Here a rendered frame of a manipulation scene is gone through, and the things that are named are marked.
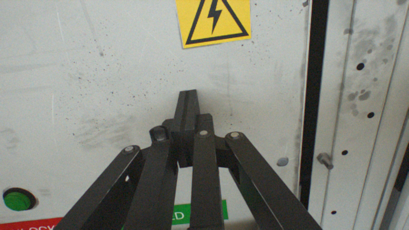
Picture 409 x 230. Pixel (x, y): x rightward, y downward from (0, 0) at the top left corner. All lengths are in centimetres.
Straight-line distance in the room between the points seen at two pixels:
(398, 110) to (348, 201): 15
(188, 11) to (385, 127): 26
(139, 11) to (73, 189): 21
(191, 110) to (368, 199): 31
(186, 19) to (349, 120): 22
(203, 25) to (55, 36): 12
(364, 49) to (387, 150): 14
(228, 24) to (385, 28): 16
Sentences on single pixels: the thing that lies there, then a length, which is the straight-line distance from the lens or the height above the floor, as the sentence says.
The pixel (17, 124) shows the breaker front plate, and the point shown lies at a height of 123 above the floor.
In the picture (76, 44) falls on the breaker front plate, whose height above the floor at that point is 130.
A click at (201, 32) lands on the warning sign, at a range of 19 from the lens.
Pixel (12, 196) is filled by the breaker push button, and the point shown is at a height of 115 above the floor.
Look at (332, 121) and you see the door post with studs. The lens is 30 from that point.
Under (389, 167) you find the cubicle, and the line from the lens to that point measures 39.
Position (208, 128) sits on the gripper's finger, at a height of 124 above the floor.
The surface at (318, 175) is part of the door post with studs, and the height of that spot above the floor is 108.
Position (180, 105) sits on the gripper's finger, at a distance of 17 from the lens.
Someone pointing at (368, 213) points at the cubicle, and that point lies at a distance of 44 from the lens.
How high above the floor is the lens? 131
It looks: 27 degrees down
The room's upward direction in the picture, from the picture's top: 9 degrees counter-clockwise
